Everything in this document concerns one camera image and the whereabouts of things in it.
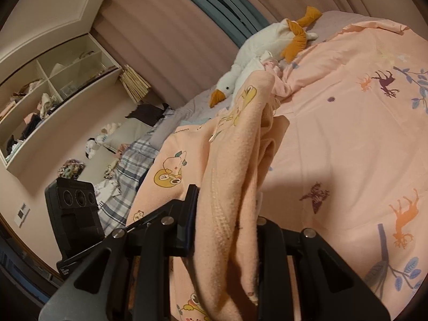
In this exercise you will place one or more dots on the teal curtain panel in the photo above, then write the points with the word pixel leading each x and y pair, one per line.
pixel 238 19

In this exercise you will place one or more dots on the white goose plush toy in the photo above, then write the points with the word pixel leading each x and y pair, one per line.
pixel 283 39

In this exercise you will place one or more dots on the plaid grey white pillow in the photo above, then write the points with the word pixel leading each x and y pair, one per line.
pixel 132 168

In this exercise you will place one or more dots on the peach cartoon print pajama garment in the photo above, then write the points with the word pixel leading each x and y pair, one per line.
pixel 227 158

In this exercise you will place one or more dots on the white wall shelf unit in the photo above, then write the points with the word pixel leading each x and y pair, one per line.
pixel 38 97

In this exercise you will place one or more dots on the pink folded clothes stack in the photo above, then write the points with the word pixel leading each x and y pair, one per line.
pixel 279 89

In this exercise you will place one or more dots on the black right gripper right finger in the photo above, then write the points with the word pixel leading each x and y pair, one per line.
pixel 270 238

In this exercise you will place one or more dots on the pink printed duvet cover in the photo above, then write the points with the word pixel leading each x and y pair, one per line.
pixel 353 162

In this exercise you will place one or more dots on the white cream folded clothes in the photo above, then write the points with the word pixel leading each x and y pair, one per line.
pixel 256 63

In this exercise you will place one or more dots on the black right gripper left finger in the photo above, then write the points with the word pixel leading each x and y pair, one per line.
pixel 173 227

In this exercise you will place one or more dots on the white wall switch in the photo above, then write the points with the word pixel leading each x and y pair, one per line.
pixel 21 215

